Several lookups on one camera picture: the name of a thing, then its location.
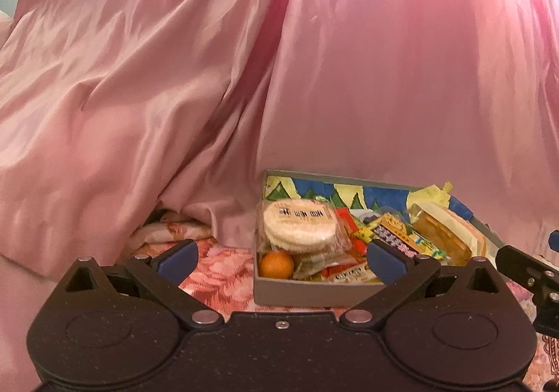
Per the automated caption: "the small orange fruit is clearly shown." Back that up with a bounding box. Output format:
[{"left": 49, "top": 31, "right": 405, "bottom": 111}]
[{"left": 259, "top": 251, "right": 295, "bottom": 280}]

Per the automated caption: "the cream orange snack packet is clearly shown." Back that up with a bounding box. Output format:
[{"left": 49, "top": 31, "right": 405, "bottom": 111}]
[{"left": 408, "top": 202, "right": 488, "bottom": 266}]

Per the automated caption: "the gold duck snack packet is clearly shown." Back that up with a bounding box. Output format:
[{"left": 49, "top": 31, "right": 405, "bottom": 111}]
[{"left": 320, "top": 261, "right": 380, "bottom": 284}]

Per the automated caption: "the clear dried meat packet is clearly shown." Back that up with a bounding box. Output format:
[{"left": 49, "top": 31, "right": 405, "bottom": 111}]
[{"left": 292, "top": 252, "right": 344, "bottom": 280}]

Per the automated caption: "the pink satin curtain sheet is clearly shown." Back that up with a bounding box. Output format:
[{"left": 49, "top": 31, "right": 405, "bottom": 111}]
[{"left": 1, "top": 0, "right": 558, "bottom": 391}]

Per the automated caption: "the grey painted cardboard box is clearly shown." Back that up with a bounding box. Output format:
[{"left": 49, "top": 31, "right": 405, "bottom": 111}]
[{"left": 254, "top": 170, "right": 503, "bottom": 307}]

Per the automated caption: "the floral pink bed cover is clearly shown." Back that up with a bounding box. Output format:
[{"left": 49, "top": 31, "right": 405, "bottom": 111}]
[{"left": 115, "top": 209, "right": 559, "bottom": 392}]

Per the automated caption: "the red orange snack packet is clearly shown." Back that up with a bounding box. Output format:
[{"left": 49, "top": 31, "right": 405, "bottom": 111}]
[{"left": 335, "top": 208, "right": 367, "bottom": 257}]

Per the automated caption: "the yellow purple biscuit packet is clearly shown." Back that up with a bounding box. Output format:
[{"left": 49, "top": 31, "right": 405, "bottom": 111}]
[{"left": 354, "top": 213, "right": 448, "bottom": 262}]

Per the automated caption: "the round rice cracker packet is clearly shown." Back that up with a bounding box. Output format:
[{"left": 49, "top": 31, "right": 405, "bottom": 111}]
[{"left": 258, "top": 199, "right": 350, "bottom": 254}]

